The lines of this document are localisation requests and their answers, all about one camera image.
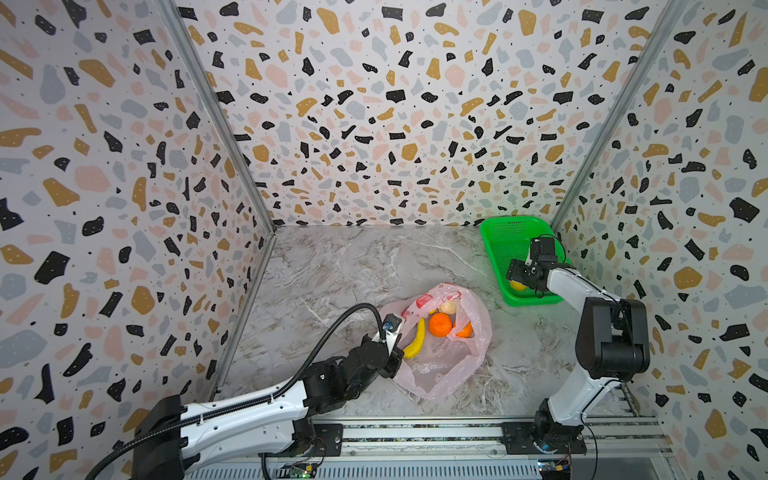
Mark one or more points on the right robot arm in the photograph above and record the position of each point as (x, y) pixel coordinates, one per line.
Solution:
(612, 345)

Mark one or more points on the green plastic basket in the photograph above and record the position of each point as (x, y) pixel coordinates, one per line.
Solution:
(507, 238)

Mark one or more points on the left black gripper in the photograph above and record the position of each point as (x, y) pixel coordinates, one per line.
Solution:
(389, 358)

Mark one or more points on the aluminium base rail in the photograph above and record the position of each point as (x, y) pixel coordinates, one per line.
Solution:
(474, 448)

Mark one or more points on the yellow banana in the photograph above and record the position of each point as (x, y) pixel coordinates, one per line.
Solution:
(415, 347)

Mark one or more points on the peach yellow red fruit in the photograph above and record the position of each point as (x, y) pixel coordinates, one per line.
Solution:
(517, 286)

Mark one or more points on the orange tangerine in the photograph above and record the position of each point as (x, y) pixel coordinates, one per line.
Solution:
(466, 332)
(440, 324)

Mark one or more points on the pink plastic bag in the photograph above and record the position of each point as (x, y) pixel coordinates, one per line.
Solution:
(444, 364)

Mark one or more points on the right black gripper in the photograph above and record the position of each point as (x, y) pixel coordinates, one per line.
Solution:
(522, 273)

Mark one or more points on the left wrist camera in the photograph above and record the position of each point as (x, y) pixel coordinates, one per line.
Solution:
(392, 327)

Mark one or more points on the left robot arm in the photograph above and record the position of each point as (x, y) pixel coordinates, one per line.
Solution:
(180, 438)

